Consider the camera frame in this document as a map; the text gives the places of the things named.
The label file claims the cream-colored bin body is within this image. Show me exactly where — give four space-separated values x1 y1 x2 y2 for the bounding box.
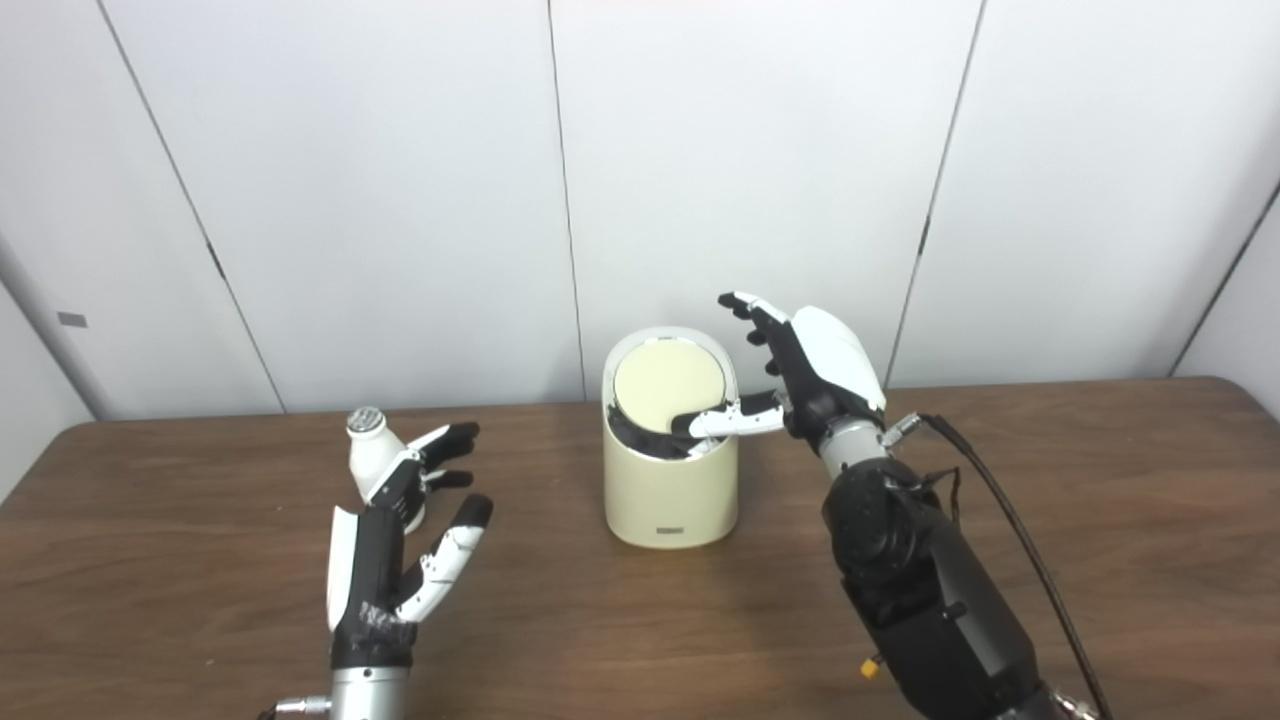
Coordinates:
602 326 741 550

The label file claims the cream round bin lid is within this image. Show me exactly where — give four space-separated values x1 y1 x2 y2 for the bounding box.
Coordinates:
613 338 728 435

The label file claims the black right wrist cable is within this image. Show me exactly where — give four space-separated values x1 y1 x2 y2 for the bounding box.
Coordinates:
882 412 1116 720

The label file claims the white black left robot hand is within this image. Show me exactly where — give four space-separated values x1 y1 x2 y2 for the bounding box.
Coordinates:
326 421 494 671

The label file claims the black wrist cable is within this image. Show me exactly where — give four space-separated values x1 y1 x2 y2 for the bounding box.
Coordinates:
882 412 1116 720
258 695 333 720

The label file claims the small white plastic bottle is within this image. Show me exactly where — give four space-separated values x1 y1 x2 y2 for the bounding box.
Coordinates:
346 406 428 536

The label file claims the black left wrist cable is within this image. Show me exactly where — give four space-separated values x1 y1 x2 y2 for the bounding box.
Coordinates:
258 695 333 720

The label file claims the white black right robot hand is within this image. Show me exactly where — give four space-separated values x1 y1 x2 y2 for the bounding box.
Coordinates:
672 291 889 451

